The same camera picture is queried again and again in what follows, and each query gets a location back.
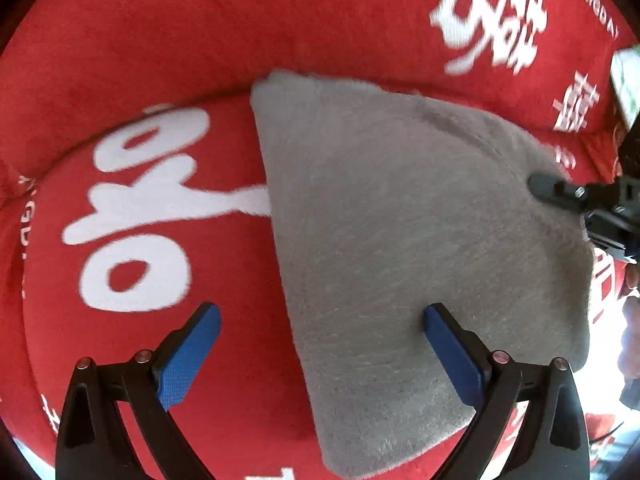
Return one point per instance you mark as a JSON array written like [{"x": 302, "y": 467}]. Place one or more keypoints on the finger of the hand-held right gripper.
[{"x": 555, "y": 189}]

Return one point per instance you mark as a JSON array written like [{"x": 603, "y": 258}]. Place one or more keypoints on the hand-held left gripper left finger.
[{"x": 187, "y": 357}]

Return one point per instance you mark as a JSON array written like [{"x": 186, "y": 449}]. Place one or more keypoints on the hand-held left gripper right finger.
[{"x": 457, "y": 360}]

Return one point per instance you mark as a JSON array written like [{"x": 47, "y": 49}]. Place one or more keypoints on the grey knit sweater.
[{"x": 410, "y": 220}]

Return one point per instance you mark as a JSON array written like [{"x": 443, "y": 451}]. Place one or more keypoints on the red flower print cushion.
[{"x": 602, "y": 152}]

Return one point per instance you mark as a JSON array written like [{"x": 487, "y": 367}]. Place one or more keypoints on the white green patterned cloth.
[{"x": 627, "y": 85}]

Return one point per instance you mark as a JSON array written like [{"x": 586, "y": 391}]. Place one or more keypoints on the red printed sofa cover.
[{"x": 150, "y": 40}]

